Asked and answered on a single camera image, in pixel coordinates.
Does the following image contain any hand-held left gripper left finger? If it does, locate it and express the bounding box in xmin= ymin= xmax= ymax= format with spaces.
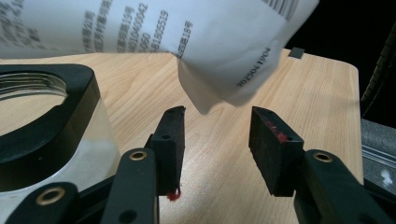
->
xmin=144 ymin=105 xmax=187 ymax=202

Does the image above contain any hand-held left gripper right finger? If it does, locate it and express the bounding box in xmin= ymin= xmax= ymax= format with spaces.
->
xmin=247 ymin=105 xmax=305 ymax=198

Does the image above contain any glass jar with black lid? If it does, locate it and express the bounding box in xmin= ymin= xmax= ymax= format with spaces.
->
xmin=0 ymin=63 xmax=121 ymax=216

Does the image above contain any white salt bag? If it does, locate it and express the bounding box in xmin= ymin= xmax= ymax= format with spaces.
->
xmin=0 ymin=0 xmax=320 ymax=116

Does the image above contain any grey square tape piece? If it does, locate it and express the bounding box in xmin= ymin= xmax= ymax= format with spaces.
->
xmin=288 ymin=47 xmax=305 ymax=60

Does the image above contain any dark corrugated cable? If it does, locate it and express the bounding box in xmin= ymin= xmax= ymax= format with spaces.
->
xmin=360 ymin=21 xmax=396 ymax=118

